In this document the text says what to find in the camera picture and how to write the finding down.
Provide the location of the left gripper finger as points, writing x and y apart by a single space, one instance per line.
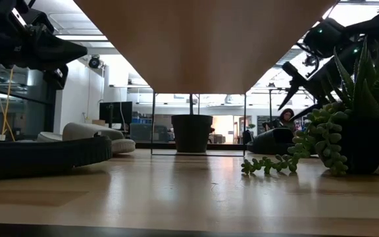
64 49
56 80

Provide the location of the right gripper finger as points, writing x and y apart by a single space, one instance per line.
294 82
308 109

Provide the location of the black slide sandal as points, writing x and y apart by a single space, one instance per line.
44 158
271 141

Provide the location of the grey slide sandal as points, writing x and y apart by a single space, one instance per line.
87 130

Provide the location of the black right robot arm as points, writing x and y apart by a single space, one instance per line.
373 23

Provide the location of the long ceiling light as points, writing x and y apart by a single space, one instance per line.
81 37

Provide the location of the person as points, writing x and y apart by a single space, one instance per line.
286 116

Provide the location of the dark chalkboard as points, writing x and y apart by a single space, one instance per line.
262 123

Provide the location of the cardboard box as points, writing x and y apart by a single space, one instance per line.
98 122

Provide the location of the succulent plant in dark pot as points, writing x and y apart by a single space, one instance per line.
364 145

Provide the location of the black monitor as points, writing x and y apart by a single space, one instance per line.
115 112

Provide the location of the translucent storage bin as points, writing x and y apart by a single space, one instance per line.
143 133

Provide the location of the leafy plant in black pot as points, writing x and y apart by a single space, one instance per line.
192 133

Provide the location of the round black ceiling camera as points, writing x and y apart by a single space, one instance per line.
94 62

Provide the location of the black metal workstation frame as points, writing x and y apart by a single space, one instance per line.
270 108

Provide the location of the wooden shelf with black frame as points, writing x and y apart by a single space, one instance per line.
202 46

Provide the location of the black metal table frame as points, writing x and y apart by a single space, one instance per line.
156 145

